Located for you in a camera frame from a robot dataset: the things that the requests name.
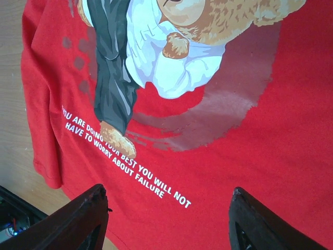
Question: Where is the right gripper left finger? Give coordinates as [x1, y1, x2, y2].
[1, 184, 112, 249]

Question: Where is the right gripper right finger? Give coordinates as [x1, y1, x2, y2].
[228, 187, 325, 250]

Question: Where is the red kungfu bear t-shirt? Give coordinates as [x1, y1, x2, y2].
[21, 1, 332, 249]

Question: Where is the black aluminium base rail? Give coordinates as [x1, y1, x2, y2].
[0, 186, 48, 243]

